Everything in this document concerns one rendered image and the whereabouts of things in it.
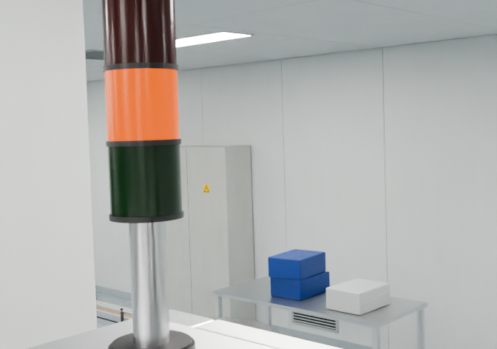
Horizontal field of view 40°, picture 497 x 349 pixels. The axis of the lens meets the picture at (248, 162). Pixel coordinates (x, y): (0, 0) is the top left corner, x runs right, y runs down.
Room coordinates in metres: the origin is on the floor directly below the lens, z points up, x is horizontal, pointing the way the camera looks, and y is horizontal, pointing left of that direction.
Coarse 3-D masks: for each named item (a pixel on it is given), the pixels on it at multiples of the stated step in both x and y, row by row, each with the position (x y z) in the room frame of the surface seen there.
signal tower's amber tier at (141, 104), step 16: (112, 80) 0.45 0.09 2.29; (128, 80) 0.45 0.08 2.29; (144, 80) 0.45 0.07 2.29; (160, 80) 0.45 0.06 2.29; (176, 80) 0.47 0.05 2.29; (112, 96) 0.45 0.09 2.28; (128, 96) 0.45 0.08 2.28; (144, 96) 0.45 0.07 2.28; (160, 96) 0.45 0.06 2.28; (176, 96) 0.47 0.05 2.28; (112, 112) 0.45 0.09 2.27; (128, 112) 0.45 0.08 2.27; (144, 112) 0.45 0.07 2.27; (160, 112) 0.45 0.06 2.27; (176, 112) 0.47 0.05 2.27; (112, 128) 0.46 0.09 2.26; (128, 128) 0.45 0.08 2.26; (144, 128) 0.45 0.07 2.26; (160, 128) 0.45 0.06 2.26; (176, 128) 0.46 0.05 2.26
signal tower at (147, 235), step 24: (120, 144) 0.45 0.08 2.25; (144, 144) 0.45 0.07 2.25; (168, 144) 0.45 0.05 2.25; (168, 216) 0.45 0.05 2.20; (144, 240) 0.46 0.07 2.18; (144, 264) 0.46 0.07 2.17; (144, 288) 0.46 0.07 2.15; (144, 312) 0.46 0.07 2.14; (168, 312) 0.47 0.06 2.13; (120, 336) 0.49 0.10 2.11; (144, 336) 0.46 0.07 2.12; (168, 336) 0.47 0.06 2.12
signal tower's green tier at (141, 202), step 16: (176, 144) 0.46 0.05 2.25; (112, 160) 0.46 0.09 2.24; (128, 160) 0.45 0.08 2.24; (144, 160) 0.45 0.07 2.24; (160, 160) 0.45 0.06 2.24; (176, 160) 0.46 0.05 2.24; (112, 176) 0.46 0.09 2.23; (128, 176) 0.45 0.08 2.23; (144, 176) 0.45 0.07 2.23; (160, 176) 0.45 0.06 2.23; (176, 176) 0.46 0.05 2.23; (112, 192) 0.46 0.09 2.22; (128, 192) 0.45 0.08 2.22; (144, 192) 0.45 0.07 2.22; (160, 192) 0.45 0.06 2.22; (176, 192) 0.46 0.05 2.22; (112, 208) 0.46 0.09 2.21; (128, 208) 0.45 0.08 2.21; (144, 208) 0.45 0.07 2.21; (160, 208) 0.45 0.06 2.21; (176, 208) 0.46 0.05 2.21
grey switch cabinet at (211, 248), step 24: (192, 168) 7.61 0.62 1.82; (216, 168) 7.36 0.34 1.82; (240, 168) 7.44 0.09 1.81; (192, 192) 7.62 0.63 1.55; (216, 192) 7.37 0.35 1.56; (240, 192) 7.43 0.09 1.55; (192, 216) 7.63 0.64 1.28; (216, 216) 7.38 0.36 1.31; (240, 216) 7.42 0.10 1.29; (168, 240) 7.92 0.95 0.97; (192, 240) 7.64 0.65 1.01; (216, 240) 7.38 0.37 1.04; (240, 240) 7.41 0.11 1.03; (168, 264) 7.93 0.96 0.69; (192, 264) 7.65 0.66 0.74; (216, 264) 7.39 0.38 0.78; (240, 264) 7.40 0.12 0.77; (168, 288) 7.94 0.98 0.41; (192, 288) 7.66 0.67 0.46; (216, 288) 7.40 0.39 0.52; (192, 312) 7.67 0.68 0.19; (240, 312) 7.38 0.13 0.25
